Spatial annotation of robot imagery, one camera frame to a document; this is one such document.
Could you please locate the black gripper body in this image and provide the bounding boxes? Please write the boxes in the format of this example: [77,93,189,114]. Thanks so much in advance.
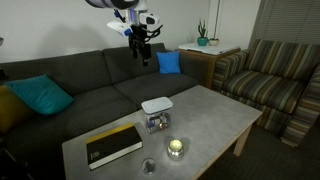
[128,23,152,51]

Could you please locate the white rectangular container lid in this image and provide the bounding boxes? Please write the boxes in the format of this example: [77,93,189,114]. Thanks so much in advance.
[140,96,174,115]

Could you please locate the clear container with capsules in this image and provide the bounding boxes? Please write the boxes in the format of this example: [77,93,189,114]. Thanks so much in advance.
[143,108,173,134]

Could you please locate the round glass candle lid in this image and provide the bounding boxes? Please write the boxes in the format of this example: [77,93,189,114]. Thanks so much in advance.
[140,157,158,175]

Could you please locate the blue cushion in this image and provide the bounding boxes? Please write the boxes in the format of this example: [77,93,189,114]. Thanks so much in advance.
[155,50,182,75]

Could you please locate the wooden side table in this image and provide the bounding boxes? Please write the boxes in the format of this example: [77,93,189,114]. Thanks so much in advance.
[178,46,242,89]

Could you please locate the plant in teal pot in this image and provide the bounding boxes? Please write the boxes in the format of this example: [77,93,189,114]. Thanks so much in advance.
[196,19,210,47]

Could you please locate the dark grey fabric sofa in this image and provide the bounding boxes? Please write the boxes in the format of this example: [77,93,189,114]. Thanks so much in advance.
[0,42,201,180]

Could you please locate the white flat board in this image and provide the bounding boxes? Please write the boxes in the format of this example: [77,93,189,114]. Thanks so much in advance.
[178,42,241,56]

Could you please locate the small white plant pot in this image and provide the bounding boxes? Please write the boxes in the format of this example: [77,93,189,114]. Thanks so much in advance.
[208,0,222,47]

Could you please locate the black book with yellow spine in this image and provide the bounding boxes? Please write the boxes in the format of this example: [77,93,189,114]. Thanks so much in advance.
[85,122,144,172]

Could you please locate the lit candle in glass jar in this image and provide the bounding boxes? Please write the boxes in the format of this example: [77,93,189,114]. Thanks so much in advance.
[166,138,185,160]

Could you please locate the teal cushion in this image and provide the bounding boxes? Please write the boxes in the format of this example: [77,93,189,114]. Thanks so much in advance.
[4,74,75,116]

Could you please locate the striped armchair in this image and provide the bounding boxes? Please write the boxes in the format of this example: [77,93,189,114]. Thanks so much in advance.
[211,38,320,148]

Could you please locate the mustard yellow cushion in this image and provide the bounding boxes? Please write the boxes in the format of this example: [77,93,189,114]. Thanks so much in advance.
[0,84,35,134]

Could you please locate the grey window blinds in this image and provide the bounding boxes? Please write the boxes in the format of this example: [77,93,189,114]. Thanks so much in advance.
[248,0,320,49]

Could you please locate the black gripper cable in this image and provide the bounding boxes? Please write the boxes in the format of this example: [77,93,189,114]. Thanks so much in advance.
[145,24,164,43]

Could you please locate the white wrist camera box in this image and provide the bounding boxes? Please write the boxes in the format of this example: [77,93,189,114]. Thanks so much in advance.
[106,19,134,38]

